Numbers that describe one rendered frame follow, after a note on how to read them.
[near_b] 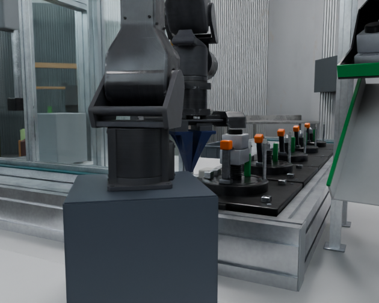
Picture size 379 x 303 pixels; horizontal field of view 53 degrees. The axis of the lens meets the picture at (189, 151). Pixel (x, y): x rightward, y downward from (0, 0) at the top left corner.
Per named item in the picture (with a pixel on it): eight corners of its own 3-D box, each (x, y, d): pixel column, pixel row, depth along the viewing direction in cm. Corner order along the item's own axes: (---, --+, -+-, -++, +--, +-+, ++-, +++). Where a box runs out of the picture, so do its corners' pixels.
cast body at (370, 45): (382, 74, 59) (381, 29, 56) (354, 74, 62) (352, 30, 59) (402, 55, 64) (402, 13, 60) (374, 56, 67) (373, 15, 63)
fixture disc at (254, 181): (257, 199, 71) (257, 188, 70) (190, 191, 77) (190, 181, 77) (275, 185, 83) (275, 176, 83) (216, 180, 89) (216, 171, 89)
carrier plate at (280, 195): (277, 220, 64) (277, 207, 64) (156, 204, 75) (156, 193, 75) (302, 192, 86) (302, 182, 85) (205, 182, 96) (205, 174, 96)
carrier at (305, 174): (303, 190, 87) (305, 136, 86) (207, 181, 98) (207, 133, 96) (317, 174, 109) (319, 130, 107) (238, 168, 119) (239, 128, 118)
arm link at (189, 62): (201, 26, 55) (212, 37, 64) (164, 28, 57) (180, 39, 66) (201, 74, 56) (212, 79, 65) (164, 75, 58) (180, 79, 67)
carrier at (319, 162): (318, 174, 109) (320, 130, 107) (238, 168, 119) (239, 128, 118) (328, 162, 130) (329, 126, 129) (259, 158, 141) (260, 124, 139)
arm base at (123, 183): (107, 191, 37) (105, 129, 36) (107, 178, 43) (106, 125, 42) (177, 188, 38) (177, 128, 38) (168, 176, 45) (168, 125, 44)
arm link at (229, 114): (249, 77, 62) (230, 80, 68) (139, 73, 55) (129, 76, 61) (248, 127, 63) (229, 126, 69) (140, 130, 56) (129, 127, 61)
